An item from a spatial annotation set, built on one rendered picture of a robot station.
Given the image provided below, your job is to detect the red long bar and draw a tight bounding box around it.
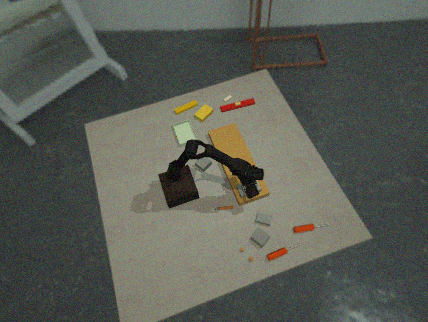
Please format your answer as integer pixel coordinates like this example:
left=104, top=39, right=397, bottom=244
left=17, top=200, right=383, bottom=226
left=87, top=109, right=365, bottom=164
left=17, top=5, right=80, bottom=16
left=220, top=98, right=255, bottom=112

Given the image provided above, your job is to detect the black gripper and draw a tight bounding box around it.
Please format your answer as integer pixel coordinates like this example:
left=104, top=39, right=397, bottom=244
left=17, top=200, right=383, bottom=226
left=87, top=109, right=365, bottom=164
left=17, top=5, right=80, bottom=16
left=239, top=178, right=259, bottom=199

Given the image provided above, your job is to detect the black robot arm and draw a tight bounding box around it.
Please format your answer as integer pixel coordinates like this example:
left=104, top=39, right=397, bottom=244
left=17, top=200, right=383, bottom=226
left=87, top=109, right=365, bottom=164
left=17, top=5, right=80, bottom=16
left=166, top=140, right=264, bottom=183

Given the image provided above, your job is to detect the pale green rectangular tray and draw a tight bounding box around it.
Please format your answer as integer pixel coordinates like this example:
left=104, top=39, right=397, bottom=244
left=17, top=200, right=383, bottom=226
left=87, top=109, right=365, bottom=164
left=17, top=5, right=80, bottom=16
left=173, top=119, right=198, bottom=147

